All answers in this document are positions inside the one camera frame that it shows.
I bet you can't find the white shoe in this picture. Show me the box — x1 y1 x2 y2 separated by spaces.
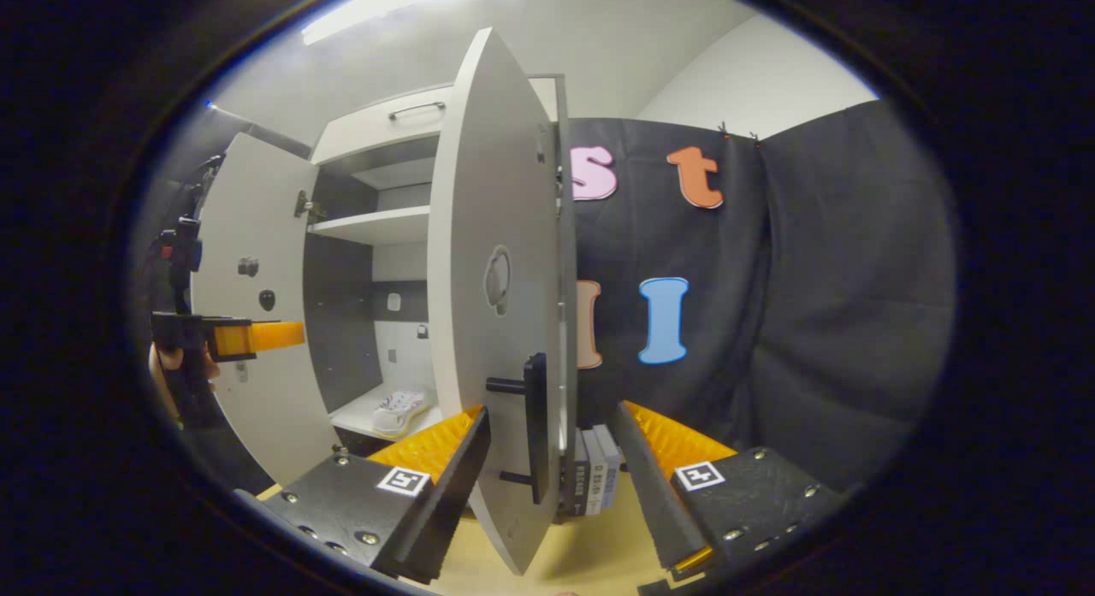
370 391 429 434

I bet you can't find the white cabinet shelf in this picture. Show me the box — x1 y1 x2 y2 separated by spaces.
306 205 431 246

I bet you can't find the white cabinet door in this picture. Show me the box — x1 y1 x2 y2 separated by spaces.
426 27 565 575
190 133 339 486

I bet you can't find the black right door handle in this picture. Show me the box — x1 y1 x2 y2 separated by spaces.
486 352 550 505

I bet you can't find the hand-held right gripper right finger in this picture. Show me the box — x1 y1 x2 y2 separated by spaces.
612 399 848 580

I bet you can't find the white cabinet drawer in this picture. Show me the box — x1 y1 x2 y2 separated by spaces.
310 85 454 165

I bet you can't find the light blue book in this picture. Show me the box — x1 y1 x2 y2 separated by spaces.
593 423 623 507

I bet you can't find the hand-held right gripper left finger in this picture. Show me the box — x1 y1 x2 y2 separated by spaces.
248 406 493 584

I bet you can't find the grey book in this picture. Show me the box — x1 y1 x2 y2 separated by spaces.
582 428 608 513

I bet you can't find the white shoe cabinet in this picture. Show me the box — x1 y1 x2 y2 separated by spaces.
190 27 578 575

